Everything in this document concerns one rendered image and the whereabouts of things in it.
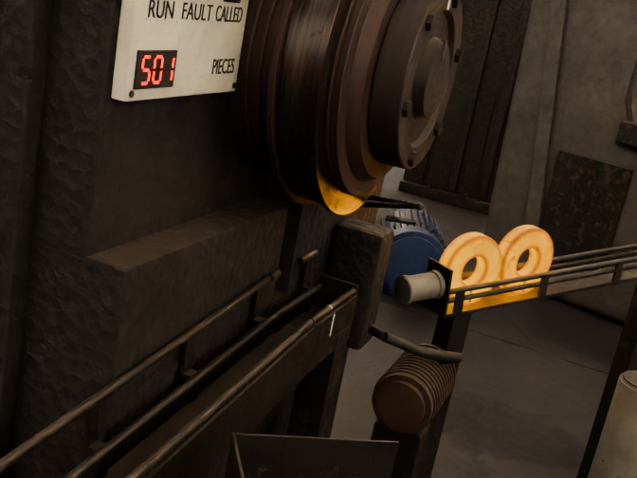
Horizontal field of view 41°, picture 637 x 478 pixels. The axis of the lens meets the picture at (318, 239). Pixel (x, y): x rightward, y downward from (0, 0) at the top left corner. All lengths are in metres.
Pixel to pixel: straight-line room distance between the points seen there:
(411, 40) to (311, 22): 0.14
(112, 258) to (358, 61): 0.42
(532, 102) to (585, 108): 0.25
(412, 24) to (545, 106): 2.85
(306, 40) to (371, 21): 0.10
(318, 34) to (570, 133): 2.95
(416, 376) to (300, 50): 0.78
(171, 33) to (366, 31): 0.28
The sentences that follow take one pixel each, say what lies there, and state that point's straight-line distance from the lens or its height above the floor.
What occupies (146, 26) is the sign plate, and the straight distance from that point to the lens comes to 1.00.
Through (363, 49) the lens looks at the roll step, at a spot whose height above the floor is 1.15.
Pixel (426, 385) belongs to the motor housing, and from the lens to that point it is 1.70.
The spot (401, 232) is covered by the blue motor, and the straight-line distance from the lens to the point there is 3.49.
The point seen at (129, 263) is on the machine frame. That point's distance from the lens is 1.04.
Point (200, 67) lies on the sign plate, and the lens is 1.12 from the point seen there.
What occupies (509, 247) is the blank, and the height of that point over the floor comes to 0.76.
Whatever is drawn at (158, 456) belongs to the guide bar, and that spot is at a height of 0.68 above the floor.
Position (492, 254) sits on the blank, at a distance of 1.85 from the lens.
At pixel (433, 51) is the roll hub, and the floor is 1.16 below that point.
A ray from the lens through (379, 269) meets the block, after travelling 1.62.
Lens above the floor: 1.23
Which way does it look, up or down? 17 degrees down
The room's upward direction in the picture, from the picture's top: 11 degrees clockwise
